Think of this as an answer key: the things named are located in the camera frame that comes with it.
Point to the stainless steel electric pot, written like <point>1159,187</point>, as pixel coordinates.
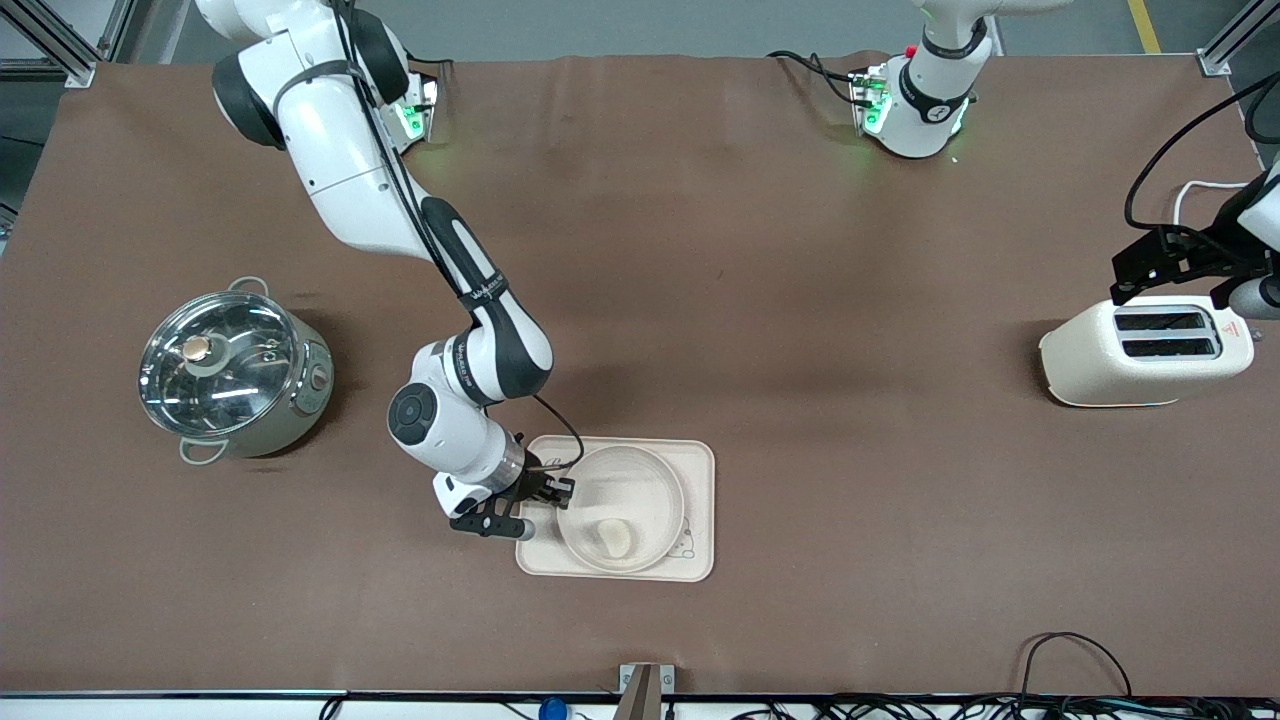
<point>300,410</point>

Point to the glass pot lid with knob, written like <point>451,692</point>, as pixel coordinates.
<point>220,365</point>

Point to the white steamed bun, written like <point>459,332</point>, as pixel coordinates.
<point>616,540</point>

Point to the brown table cover mat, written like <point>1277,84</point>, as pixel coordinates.
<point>760,300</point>

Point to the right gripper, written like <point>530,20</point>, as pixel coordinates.
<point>534,483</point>

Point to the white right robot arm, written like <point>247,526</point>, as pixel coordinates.
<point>340,130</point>

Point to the round white plate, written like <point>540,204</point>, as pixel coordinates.
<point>620,480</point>

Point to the blue round cap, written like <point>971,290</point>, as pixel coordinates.
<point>552,710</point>

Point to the aluminium frame profile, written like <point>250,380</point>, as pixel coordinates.
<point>1235,35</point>
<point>50,40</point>

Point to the white two-slot toaster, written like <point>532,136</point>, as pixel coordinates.
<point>1090,365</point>

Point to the metal camera bracket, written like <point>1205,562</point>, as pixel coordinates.
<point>645,690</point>

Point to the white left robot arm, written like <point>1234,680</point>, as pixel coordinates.
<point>930,100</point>

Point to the cream tray with rabbit print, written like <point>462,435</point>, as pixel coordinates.
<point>700,470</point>

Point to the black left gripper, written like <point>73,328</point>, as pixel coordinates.
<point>1190,254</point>

